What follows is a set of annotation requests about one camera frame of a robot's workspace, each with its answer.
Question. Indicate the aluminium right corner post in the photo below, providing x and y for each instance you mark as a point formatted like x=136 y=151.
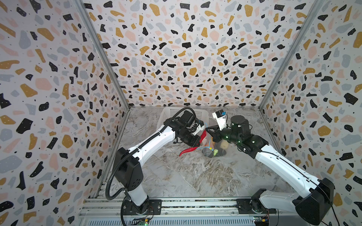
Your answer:
x=293 y=48

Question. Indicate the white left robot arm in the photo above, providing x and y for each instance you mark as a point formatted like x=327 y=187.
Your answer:
x=127 y=175

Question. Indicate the red toy chili pepper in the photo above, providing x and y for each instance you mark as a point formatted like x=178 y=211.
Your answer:
x=196 y=145

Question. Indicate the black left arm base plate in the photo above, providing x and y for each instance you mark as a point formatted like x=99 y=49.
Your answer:
x=147 y=207

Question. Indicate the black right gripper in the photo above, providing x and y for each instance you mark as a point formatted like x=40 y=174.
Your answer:
x=214 y=135

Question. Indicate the clear zip top bag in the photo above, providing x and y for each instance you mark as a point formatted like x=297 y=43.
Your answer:
x=209 y=143

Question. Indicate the aluminium front rail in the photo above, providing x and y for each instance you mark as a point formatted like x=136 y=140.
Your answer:
x=217 y=211

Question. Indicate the white plastic basket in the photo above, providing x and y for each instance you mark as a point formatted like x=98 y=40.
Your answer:
x=170 y=111

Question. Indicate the aluminium left corner post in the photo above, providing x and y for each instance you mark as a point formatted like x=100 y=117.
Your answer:
x=98 y=46

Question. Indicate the aluminium corner post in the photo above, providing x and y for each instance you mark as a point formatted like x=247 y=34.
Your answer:
x=293 y=48
x=98 y=46

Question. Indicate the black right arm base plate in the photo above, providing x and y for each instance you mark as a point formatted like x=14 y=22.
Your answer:
x=250 y=206

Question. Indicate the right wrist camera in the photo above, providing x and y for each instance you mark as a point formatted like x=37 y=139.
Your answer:
x=221 y=119

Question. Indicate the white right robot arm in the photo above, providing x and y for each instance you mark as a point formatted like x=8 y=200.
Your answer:
x=313 y=197

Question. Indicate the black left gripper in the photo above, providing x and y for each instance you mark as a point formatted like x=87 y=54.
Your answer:
x=194 y=143

